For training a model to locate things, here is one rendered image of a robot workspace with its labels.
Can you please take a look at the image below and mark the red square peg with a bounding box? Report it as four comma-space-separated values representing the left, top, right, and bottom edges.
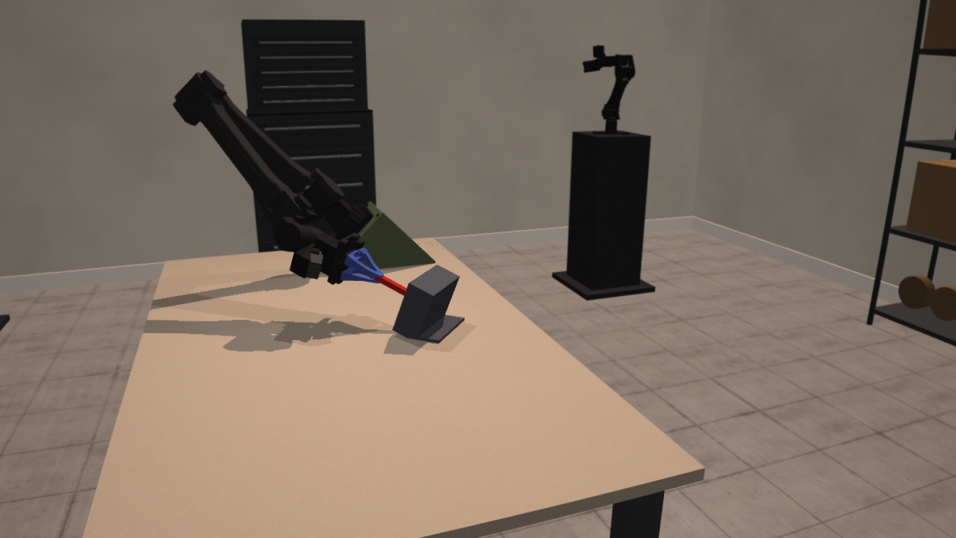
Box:
374, 276, 406, 296

